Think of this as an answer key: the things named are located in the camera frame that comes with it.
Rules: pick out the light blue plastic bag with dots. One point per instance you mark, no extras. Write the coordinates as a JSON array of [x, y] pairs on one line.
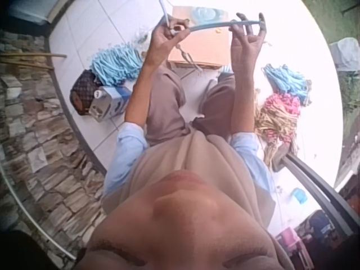
[[209, 13]]

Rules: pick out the person's right hand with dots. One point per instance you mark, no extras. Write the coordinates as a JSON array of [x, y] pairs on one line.
[[243, 47]]

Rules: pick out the person's legs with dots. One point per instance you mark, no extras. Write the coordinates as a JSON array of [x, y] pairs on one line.
[[166, 101]]

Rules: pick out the blue and white carton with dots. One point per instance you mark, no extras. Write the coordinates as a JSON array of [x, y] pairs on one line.
[[112, 102]]

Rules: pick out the bundle of wooden sticks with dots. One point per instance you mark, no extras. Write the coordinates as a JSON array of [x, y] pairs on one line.
[[25, 60]]

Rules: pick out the brown checkered bag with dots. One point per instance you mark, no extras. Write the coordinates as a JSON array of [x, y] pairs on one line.
[[83, 92]]

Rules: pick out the black metal frame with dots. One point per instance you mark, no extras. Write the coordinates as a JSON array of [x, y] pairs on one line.
[[312, 185]]

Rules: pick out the white plastic bag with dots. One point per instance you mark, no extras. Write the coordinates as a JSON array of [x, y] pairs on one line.
[[343, 53]]

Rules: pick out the tan cardboard box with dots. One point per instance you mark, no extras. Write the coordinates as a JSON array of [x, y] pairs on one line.
[[202, 47]]

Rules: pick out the small blue plastic container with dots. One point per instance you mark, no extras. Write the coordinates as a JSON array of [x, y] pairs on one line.
[[298, 194]]

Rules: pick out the dark blue bag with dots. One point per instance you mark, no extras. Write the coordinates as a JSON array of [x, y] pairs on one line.
[[323, 225]]

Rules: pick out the person's left hand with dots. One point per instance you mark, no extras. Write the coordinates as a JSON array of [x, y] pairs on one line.
[[164, 39]]

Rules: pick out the pink plastic stool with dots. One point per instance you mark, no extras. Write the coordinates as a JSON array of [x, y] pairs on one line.
[[291, 244]]

